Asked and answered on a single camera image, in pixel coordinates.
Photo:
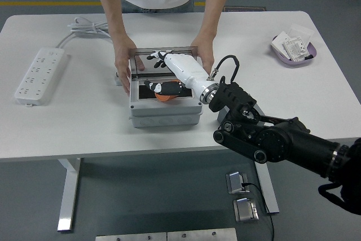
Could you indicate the person's left hand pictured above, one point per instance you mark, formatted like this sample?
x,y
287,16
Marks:
x,y
207,52

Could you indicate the person's right hand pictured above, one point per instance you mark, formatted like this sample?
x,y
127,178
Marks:
x,y
122,57

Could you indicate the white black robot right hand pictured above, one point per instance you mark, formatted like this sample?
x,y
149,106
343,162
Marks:
x,y
183,67

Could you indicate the transparent hinged box lid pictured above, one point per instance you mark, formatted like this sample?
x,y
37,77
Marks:
x,y
183,49

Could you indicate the orange cylindrical battery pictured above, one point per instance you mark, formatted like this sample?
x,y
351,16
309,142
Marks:
x,y
165,98

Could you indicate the grey plastic junction box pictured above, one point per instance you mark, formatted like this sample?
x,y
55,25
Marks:
x,y
166,114

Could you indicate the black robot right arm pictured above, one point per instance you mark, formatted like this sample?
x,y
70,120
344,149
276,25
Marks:
x,y
282,139

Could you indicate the person's right forearm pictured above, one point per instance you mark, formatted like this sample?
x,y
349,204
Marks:
x,y
112,12

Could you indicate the person's left forearm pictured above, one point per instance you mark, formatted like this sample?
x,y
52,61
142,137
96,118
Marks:
x,y
214,12

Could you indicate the silver floor socket box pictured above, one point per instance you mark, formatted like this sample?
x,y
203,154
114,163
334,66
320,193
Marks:
x,y
244,210
235,181

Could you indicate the dark floor mat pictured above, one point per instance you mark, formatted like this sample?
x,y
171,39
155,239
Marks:
x,y
244,8

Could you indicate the plain white socket plate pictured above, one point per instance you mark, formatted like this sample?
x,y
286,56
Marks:
x,y
277,42

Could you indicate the white power strip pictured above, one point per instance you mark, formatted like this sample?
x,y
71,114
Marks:
x,y
39,74

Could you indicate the purple plastic tray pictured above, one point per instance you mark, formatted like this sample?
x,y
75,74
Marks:
x,y
293,63

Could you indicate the white socket plate with holes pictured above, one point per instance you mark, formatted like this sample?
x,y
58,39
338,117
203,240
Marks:
x,y
296,49

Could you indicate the clear plastic socket package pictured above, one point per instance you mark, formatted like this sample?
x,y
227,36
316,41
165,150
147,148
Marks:
x,y
301,30

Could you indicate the small black part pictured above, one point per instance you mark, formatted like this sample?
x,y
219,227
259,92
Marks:
x,y
309,56

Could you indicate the white table leg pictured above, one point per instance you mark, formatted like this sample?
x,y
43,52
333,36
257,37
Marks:
x,y
67,196
269,190

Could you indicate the grey metal plate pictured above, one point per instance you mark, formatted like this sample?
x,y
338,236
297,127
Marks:
x,y
129,237

